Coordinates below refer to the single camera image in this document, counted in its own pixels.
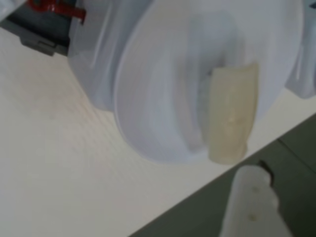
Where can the red wagon coupling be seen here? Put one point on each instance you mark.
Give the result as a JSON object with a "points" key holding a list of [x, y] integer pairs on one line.
{"points": [[61, 10]]}

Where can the white round plate wagon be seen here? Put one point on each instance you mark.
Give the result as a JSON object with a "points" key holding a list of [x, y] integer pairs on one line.
{"points": [[160, 86]]}

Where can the grey circular toy rail track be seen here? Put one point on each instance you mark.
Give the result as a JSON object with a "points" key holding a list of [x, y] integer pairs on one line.
{"points": [[37, 27]]}

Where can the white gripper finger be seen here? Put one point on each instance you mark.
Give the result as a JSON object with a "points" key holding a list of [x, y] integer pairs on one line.
{"points": [[251, 205]]}

